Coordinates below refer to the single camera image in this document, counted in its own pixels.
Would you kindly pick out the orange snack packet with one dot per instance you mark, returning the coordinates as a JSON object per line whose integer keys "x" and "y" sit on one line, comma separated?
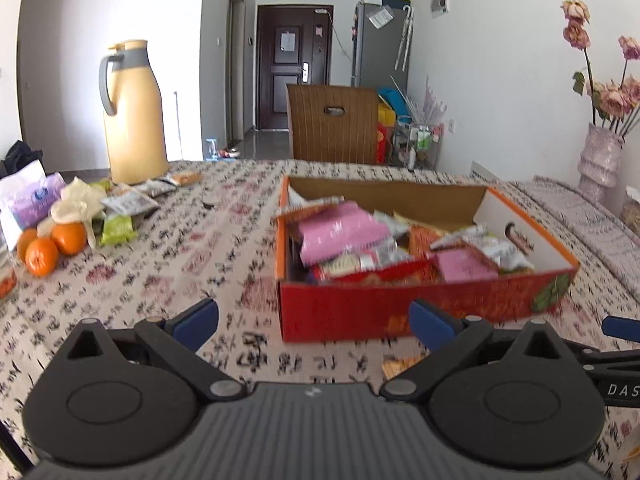
{"x": 425, "y": 242}

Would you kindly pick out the black cloth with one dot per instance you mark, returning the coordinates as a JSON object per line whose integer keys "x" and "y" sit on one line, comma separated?
{"x": 20, "y": 157}

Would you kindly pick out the blue plastic dustpan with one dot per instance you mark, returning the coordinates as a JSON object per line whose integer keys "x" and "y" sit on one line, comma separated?
{"x": 395, "y": 102}

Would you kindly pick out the grey snack packet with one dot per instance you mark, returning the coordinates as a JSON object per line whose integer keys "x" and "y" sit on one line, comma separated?
{"x": 130, "y": 201}

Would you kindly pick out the orange fruit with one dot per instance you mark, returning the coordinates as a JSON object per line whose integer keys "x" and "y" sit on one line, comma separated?
{"x": 69, "y": 237}
{"x": 42, "y": 257}
{"x": 27, "y": 244}

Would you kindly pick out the red cardboard box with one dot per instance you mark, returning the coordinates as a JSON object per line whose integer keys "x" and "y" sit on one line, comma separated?
{"x": 350, "y": 310}

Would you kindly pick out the large pink snack packet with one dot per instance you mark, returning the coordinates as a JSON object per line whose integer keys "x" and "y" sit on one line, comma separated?
{"x": 345, "y": 232}

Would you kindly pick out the purple tissue pack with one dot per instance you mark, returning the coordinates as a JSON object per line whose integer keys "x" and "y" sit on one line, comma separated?
{"x": 30, "y": 195}

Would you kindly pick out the grey patterned cloth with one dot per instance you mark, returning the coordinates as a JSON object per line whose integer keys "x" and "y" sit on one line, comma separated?
{"x": 590, "y": 240}

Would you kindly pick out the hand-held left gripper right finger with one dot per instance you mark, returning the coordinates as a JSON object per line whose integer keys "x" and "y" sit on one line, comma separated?
{"x": 430, "y": 325}

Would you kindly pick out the cream plastic bag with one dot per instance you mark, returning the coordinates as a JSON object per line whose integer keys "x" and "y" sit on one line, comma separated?
{"x": 80, "y": 200}

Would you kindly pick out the water bottle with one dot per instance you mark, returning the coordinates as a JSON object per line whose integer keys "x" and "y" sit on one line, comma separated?
{"x": 212, "y": 149}

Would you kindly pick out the grey refrigerator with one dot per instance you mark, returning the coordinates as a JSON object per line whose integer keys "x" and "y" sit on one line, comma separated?
{"x": 380, "y": 50}

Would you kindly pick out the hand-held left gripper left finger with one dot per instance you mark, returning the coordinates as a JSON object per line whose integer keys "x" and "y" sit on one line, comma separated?
{"x": 195, "y": 325}

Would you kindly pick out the small cracker packet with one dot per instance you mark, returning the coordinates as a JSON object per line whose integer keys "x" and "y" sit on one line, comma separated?
{"x": 184, "y": 179}

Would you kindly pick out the yellow thermos jug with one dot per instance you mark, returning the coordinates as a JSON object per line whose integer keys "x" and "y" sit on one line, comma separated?
{"x": 137, "y": 120}

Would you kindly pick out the small pink snack packet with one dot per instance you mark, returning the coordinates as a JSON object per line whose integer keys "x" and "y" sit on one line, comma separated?
{"x": 467, "y": 266}

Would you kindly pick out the dried pink flowers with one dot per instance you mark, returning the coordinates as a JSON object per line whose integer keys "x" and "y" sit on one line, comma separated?
{"x": 612, "y": 97}

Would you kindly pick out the white cracker snack packet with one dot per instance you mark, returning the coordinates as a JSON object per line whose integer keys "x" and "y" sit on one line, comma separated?
{"x": 500, "y": 250}

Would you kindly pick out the clear cracker packet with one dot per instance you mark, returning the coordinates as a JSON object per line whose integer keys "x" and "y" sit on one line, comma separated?
{"x": 400, "y": 366}

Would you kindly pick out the pink textured vase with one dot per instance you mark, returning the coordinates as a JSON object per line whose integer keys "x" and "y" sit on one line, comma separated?
{"x": 600, "y": 165}

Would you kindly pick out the wooden chair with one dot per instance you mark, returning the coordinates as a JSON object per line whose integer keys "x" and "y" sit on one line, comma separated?
{"x": 332, "y": 125}

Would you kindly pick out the small green packet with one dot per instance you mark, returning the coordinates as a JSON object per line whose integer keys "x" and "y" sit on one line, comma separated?
{"x": 118, "y": 230}

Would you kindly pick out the white umbrella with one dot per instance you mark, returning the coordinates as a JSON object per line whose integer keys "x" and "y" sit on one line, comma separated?
{"x": 405, "y": 37}

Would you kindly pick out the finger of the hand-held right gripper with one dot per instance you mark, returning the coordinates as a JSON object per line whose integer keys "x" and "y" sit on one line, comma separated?
{"x": 610, "y": 360}
{"x": 622, "y": 329}

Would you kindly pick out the small red box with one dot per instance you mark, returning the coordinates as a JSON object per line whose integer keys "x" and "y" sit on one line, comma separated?
{"x": 384, "y": 142}

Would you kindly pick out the yellow plastic item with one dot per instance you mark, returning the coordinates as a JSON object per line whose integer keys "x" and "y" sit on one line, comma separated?
{"x": 385, "y": 114}

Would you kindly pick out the clear glass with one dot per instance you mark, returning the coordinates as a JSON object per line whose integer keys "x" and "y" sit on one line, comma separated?
{"x": 7, "y": 275}

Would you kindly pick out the dark brown door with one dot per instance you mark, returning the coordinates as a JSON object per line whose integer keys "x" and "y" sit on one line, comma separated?
{"x": 290, "y": 70}

